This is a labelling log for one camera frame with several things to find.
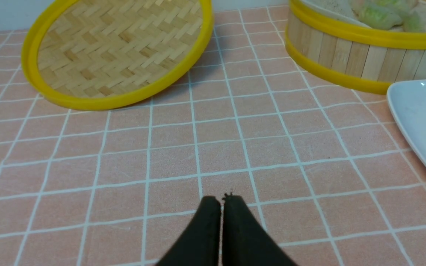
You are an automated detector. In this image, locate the green dumpling in steamer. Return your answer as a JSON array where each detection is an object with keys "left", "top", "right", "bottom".
[{"left": 357, "top": 2, "right": 403, "bottom": 30}]

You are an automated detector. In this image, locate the green dumpling front steamer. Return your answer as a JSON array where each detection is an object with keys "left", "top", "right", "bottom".
[{"left": 402, "top": 11, "right": 425, "bottom": 33}]

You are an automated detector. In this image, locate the yellow rimmed bamboo steamer lid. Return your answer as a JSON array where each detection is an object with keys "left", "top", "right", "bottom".
[{"left": 21, "top": 0, "right": 214, "bottom": 110}]

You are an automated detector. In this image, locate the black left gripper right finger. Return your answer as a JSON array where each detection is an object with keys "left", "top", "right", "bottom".
[{"left": 222, "top": 194, "right": 297, "bottom": 266}]

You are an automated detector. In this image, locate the yellow rimmed bamboo steamer basket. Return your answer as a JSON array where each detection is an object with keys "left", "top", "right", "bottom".
[{"left": 285, "top": 0, "right": 426, "bottom": 94}]

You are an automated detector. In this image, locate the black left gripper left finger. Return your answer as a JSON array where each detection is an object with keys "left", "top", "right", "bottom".
[{"left": 156, "top": 196, "right": 222, "bottom": 266}]

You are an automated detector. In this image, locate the white steamer liner cloth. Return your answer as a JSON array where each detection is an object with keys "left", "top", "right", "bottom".
[{"left": 302, "top": 0, "right": 426, "bottom": 33}]

